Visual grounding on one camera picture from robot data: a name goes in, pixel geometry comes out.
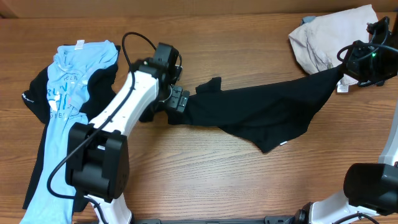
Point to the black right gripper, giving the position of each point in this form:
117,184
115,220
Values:
353,68

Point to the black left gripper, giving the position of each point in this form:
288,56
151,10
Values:
179,99

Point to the black t-shirt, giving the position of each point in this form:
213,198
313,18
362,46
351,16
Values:
265,115
99,90

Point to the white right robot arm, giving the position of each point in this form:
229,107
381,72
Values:
369,189

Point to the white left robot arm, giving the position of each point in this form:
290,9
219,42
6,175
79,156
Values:
98,157

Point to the white folded garment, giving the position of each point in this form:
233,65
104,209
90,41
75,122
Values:
316,44

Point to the blue garment under white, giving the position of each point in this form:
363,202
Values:
307,19

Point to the black t-shirt under blue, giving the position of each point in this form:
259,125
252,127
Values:
99,90

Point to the light blue t-shirt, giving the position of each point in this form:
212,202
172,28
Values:
59,124

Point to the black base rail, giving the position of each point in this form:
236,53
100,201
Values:
266,220

